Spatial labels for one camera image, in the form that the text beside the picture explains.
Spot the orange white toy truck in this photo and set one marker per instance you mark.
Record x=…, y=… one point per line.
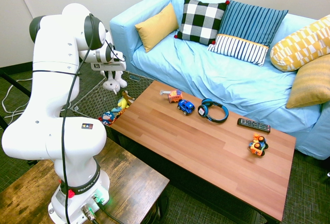
x=175, y=96

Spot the woven wicker basket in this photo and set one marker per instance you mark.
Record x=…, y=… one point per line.
x=95, y=97

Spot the rustic brown wood table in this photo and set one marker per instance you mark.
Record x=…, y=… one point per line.
x=134, y=172

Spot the brown plush animal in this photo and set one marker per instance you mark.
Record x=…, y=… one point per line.
x=125, y=95

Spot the orange toy vehicle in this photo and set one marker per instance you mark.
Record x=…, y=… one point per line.
x=258, y=145

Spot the blue toy car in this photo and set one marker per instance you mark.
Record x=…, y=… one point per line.
x=186, y=106

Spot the Captain America plush doll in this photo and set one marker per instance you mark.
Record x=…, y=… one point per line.
x=107, y=117

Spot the plain mustard pillow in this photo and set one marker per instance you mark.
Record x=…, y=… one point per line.
x=157, y=27

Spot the blue black headphones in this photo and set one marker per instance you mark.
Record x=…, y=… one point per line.
x=203, y=110

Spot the black remote control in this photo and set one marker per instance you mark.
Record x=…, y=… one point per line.
x=254, y=125

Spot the light blue sofa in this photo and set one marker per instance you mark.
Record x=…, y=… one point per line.
x=206, y=79

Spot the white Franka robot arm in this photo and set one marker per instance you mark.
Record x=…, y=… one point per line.
x=56, y=136

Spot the orange flame plush toy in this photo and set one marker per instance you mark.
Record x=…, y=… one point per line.
x=120, y=112

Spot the black white checkered pillow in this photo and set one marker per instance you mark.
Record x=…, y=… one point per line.
x=201, y=20

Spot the yellow white patterned pillow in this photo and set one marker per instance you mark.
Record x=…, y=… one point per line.
x=299, y=46

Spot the yellow blue plush toy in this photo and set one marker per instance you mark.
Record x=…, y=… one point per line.
x=123, y=103

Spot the white gripper body with marker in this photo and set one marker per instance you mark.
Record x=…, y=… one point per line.
x=108, y=66

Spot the white unicorn stuffed toy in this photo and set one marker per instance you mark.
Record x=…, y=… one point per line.
x=113, y=86

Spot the black metal frame bar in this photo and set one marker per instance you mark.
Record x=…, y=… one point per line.
x=15, y=86

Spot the blue striped pillow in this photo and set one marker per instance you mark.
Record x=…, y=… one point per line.
x=247, y=20

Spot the white navy striped pillow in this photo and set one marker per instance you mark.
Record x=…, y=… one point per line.
x=238, y=50

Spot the mustard ribbed pillow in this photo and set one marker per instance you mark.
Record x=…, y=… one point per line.
x=309, y=82

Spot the reddish wood coffee table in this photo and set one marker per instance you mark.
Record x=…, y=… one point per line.
x=206, y=152

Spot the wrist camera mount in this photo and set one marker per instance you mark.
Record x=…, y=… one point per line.
x=118, y=54

